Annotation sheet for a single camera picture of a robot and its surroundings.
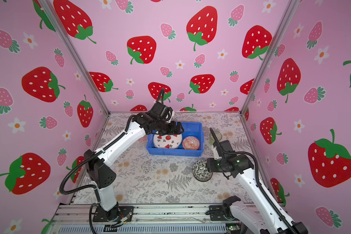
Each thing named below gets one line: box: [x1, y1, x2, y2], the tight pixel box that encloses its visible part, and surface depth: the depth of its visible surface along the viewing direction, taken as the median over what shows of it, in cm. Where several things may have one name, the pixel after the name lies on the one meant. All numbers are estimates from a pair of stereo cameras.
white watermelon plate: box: [153, 133, 183, 150], surface depth 100 cm
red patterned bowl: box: [182, 136, 200, 151], surface depth 100 cm
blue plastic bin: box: [146, 121, 205, 157], surface depth 98 cm
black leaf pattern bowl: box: [192, 158, 214, 182], surface depth 84 cm
